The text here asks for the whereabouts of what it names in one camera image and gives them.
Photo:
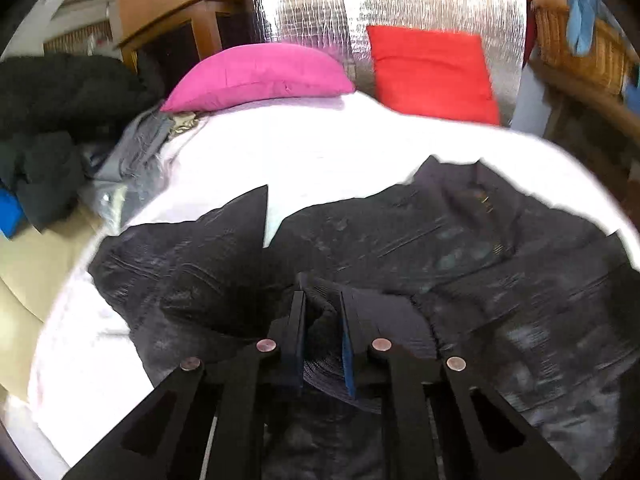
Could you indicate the wicker basket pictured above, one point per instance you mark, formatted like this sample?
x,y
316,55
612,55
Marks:
x,y
595,55

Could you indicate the grey garment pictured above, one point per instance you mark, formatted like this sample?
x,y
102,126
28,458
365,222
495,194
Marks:
x,y
135,150

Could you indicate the wooden side table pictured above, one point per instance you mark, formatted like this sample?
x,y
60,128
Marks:
x,y
206,25

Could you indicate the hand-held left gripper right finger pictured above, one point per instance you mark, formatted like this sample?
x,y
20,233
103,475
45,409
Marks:
x,y
348,360

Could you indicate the white fleece blanket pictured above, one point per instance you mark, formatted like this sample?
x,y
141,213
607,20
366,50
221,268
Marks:
x,y
325,150

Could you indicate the pile of dark clothes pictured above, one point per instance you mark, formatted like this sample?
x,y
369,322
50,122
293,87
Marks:
x,y
55,110

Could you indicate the beige mattress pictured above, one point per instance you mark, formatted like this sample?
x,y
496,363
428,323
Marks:
x,y
35,280

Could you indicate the pink pillow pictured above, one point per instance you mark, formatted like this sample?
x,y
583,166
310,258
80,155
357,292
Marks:
x,y
255,75

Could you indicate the black jacket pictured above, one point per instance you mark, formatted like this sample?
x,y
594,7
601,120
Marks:
x,y
450,260

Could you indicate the red pillow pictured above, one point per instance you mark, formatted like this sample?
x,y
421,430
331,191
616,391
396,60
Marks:
x,y
430,72

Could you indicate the light blue cloth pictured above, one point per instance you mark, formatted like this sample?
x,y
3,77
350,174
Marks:
x,y
585,15

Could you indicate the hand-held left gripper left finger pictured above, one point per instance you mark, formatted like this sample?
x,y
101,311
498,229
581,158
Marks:
x,y
299,345

